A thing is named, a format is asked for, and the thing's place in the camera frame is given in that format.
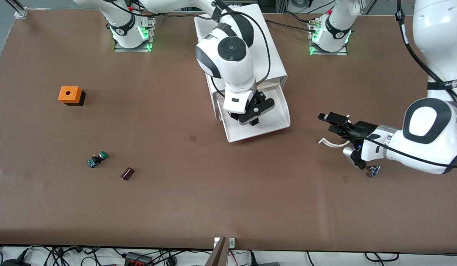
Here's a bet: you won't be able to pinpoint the white plastic drawer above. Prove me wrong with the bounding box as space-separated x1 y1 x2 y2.
214 82 291 143

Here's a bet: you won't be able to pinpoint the white drawer cabinet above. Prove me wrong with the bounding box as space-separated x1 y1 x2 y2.
194 4 288 122

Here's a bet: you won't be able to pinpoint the white curved plastic piece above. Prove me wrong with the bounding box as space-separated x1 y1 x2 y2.
318 115 351 148

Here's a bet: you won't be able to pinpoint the black power strip orange sockets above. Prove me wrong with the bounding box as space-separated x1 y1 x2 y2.
124 252 153 266

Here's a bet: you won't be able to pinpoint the orange box with hole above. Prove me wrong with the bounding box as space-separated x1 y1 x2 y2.
58 86 86 106

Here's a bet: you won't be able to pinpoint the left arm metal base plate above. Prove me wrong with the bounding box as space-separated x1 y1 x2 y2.
309 22 349 56

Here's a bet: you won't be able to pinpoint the black cable to arm base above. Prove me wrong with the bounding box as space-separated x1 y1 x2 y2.
265 19 319 33

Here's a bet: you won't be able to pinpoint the black looped cable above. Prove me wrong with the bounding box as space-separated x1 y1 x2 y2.
364 252 400 262

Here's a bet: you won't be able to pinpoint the brown wooden post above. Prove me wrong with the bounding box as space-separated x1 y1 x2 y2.
205 237 229 266

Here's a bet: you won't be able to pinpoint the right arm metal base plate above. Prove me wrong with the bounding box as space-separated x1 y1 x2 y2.
114 17 156 52

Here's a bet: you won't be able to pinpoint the green push button switch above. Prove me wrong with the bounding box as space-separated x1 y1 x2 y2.
87 151 109 168

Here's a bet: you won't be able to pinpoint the aluminium frame profile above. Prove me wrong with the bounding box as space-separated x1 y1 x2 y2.
7 0 28 18

